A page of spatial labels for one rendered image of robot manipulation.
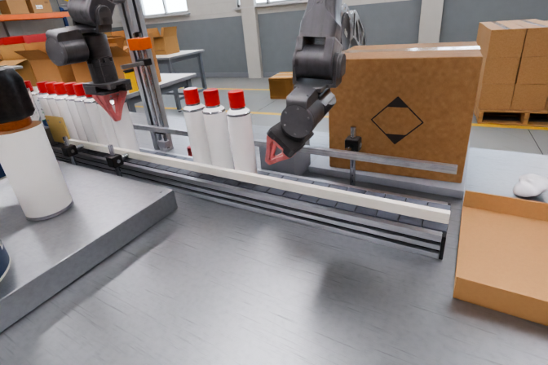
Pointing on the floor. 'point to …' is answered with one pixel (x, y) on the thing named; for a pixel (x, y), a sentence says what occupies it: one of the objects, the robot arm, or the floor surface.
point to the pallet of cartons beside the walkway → (513, 72)
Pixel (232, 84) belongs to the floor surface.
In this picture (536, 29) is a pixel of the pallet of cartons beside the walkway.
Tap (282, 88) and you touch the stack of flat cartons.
